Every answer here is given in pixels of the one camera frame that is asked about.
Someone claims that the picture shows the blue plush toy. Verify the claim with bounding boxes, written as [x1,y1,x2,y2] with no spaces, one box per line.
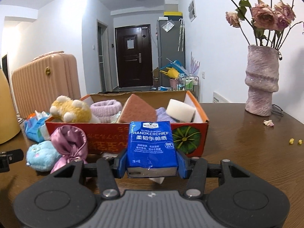
[26,141,62,172]

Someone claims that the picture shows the blue handkerchief tissue packet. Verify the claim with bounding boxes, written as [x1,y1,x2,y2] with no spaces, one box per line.
[126,121,178,178]

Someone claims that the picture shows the white round sponge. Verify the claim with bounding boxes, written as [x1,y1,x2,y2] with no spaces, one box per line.
[166,99,196,123]

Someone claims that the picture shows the lilac fluffy scrunchie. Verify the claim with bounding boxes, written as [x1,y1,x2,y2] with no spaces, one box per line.
[90,99,123,123]

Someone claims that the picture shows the purple linen drawstring pouch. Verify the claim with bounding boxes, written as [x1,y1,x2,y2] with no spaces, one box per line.
[156,107,177,123]

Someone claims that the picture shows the yellow plush toy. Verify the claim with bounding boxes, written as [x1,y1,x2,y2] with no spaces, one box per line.
[49,95,92,123]

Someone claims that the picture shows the yellow thermos jug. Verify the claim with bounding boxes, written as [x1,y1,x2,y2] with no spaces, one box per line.
[0,70,21,144]

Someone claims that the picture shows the red cardboard pumpkin box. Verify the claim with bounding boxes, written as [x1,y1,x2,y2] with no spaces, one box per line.
[45,89,210,158]

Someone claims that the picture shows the white wedge makeup sponge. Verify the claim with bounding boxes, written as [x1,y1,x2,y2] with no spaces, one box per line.
[150,177,165,184]

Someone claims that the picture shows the blue tissue pack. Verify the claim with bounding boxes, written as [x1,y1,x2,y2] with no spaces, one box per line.
[24,111,50,143]

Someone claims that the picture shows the pink satin pouch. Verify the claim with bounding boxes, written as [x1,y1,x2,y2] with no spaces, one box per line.
[51,125,88,173]

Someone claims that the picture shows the orange fruit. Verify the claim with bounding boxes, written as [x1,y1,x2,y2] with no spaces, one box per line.
[26,113,36,120]

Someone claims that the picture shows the pink ribbed suitcase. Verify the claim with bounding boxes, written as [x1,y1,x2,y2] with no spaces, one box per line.
[11,51,80,119]

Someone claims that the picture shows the fallen rose petal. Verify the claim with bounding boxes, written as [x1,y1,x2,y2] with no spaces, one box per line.
[263,120,274,127]

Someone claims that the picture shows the black eyeglasses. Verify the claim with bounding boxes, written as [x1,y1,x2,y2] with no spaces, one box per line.
[271,104,284,116]

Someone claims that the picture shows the yellow flower bits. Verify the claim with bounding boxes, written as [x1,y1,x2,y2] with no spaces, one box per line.
[289,138,303,145]

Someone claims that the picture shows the yellow blue bags pile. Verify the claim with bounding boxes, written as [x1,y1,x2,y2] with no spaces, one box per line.
[159,58,189,79]

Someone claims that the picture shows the pink textured ceramic vase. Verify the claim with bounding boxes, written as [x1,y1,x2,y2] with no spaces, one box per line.
[245,45,279,117]

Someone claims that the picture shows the dark brown entrance door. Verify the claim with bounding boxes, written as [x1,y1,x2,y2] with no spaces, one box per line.
[115,24,153,88]

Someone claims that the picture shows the grey refrigerator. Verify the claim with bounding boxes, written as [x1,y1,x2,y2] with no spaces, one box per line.
[156,18,186,87]

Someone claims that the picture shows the yellow black box on fridge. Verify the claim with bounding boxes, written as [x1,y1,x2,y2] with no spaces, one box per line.
[164,11,183,21]

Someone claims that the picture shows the dried pink rose bouquet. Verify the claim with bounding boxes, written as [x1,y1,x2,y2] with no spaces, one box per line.
[225,0,303,50]

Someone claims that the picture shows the wire storage cart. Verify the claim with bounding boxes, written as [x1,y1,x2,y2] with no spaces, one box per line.
[177,74,200,99]

